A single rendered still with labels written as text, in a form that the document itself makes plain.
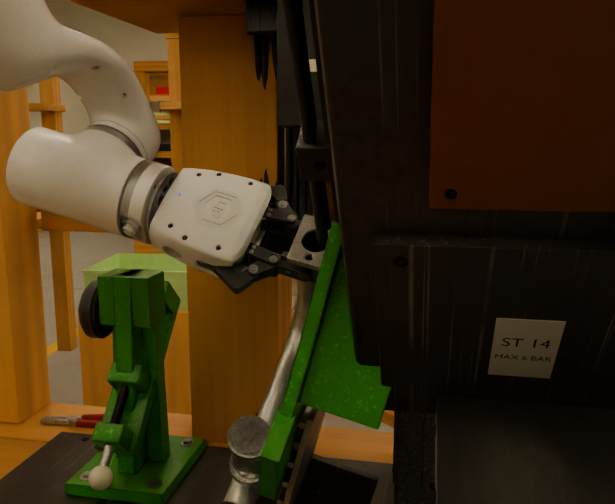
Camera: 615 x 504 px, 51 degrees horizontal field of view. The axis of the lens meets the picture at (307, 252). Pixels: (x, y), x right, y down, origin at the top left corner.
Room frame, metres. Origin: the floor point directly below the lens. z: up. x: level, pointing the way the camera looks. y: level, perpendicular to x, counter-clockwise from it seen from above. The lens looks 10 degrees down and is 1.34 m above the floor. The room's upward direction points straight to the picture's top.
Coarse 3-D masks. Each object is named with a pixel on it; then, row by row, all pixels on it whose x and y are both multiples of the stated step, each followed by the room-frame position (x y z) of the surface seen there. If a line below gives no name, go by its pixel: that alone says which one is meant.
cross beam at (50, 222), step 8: (328, 184) 0.96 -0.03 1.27; (328, 192) 0.96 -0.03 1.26; (328, 200) 0.96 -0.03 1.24; (48, 216) 1.06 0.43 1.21; (56, 216) 1.05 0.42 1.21; (48, 224) 1.06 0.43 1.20; (56, 224) 1.05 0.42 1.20; (64, 224) 1.05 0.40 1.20; (72, 224) 1.05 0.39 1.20; (80, 224) 1.04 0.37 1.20
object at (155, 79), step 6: (150, 78) 10.92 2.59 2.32; (156, 78) 10.91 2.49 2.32; (162, 78) 10.89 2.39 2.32; (150, 84) 10.92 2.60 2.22; (156, 84) 10.91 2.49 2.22; (162, 84) 10.90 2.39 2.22; (168, 84) 10.88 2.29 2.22; (150, 90) 10.92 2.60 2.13; (150, 102) 10.92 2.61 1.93; (156, 102) 10.91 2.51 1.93; (156, 108) 10.91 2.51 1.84
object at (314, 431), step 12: (312, 408) 0.55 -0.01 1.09; (300, 420) 0.54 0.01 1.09; (312, 420) 0.53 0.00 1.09; (300, 432) 0.55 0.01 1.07; (312, 432) 0.56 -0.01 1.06; (300, 444) 0.53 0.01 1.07; (312, 444) 0.63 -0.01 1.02; (300, 456) 0.53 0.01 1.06; (288, 468) 0.56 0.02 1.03; (300, 468) 0.54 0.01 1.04; (288, 480) 0.54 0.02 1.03; (300, 480) 0.60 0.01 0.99; (288, 492) 0.53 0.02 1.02
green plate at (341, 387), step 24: (336, 240) 0.49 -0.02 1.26; (336, 264) 0.49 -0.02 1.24; (336, 288) 0.50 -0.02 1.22; (312, 312) 0.50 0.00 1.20; (336, 312) 0.50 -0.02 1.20; (312, 336) 0.50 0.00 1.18; (336, 336) 0.50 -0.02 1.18; (312, 360) 0.51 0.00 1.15; (336, 360) 0.50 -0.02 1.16; (288, 384) 0.50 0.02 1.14; (312, 384) 0.51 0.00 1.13; (336, 384) 0.50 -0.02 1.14; (360, 384) 0.50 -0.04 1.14; (288, 408) 0.50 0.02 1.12; (336, 408) 0.50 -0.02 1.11; (360, 408) 0.50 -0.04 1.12; (384, 408) 0.50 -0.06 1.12
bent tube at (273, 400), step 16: (304, 224) 0.62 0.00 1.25; (304, 240) 0.62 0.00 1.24; (288, 256) 0.60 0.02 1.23; (304, 256) 0.60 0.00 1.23; (320, 256) 0.60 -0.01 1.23; (304, 288) 0.66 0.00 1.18; (304, 304) 0.67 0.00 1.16; (304, 320) 0.67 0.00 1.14; (288, 336) 0.68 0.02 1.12; (288, 352) 0.66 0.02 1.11; (288, 368) 0.65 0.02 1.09; (272, 384) 0.64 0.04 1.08; (272, 400) 0.62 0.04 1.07; (272, 416) 0.61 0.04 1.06; (240, 496) 0.55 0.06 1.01; (256, 496) 0.56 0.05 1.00
